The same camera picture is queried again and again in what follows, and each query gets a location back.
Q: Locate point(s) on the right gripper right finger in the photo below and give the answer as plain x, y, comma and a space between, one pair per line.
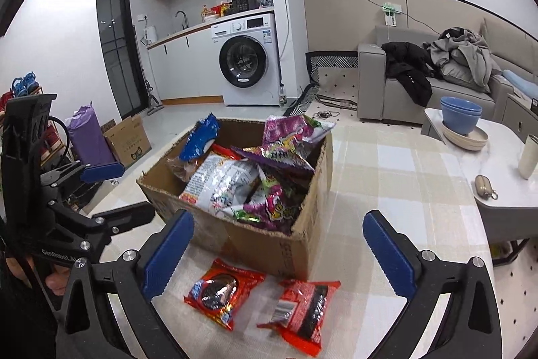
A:
470, 326

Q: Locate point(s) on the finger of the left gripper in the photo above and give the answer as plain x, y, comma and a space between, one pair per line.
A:
98, 173
125, 218

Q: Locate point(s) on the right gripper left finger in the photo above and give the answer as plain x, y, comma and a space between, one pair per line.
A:
89, 326

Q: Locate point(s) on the white red snack packet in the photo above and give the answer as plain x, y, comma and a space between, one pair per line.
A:
219, 183

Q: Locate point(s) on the blue snack packet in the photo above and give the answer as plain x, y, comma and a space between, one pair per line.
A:
201, 138

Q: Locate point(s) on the purple grape candy bag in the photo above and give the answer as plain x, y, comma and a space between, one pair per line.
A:
287, 143

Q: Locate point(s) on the red chip bag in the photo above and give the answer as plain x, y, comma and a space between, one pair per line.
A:
225, 152

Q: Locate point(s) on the person's left hand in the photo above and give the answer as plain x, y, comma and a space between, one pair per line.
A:
57, 281

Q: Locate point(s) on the small cardboard box on floor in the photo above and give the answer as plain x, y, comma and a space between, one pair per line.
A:
128, 141

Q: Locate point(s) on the red round cookie packet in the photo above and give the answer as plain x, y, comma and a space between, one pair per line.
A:
221, 292

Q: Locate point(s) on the cardboard SF box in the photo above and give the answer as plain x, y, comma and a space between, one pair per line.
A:
267, 251

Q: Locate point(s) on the white coffee table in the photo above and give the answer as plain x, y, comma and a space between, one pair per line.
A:
513, 216

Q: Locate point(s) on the small key pouch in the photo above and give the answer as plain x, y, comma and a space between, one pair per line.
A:
484, 189

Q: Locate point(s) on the red black snack packet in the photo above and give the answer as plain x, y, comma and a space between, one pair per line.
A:
299, 313

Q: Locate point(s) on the white cup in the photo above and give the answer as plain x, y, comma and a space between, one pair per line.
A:
529, 157

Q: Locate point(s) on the black door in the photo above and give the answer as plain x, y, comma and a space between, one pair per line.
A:
119, 46

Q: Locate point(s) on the checked tablecloth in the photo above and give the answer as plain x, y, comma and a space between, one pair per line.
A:
414, 181

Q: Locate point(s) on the cream plate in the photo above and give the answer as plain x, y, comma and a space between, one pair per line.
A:
474, 141

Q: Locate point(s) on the white washing machine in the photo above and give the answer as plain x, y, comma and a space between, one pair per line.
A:
248, 60

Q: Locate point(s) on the blue bowl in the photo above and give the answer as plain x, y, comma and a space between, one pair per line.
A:
460, 115

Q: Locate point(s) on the patterned floor mat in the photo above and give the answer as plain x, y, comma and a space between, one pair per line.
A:
356, 83

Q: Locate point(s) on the grey sofa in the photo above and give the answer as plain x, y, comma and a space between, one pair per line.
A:
512, 50

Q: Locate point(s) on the black jacket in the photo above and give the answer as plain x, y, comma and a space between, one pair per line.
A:
412, 66

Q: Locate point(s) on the grey clothes pile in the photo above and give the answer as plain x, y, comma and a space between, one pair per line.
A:
463, 57

